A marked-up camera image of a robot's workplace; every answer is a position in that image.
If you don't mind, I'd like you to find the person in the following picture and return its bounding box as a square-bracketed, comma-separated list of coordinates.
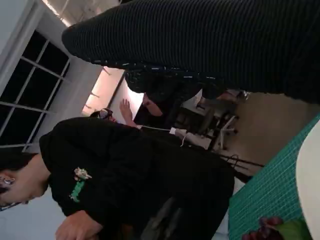
[89, 96, 166, 130]
[0, 117, 236, 240]

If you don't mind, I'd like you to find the white swivel chair base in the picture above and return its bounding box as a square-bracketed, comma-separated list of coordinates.
[212, 114, 241, 151]

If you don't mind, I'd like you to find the white square plate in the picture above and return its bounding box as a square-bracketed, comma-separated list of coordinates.
[296, 129, 320, 240]

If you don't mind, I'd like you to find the white power strip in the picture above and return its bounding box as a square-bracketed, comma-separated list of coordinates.
[169, 126, 213, 149]

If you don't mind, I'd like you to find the window with white frame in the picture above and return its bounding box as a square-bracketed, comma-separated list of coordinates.
[0, 29, 71, 153]

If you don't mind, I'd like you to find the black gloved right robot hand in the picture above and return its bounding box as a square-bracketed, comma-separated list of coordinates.
[61, 0, 320, 116]

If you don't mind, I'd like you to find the black headset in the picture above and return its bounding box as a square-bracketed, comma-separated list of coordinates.
[98, 108, 115, 120]

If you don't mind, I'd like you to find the green cutting mat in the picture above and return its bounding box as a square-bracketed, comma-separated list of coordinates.
[228, 112, 320, 240]

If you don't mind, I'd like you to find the red toy grape bunch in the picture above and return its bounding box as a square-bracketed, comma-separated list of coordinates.
[241, 216, 313, 240]

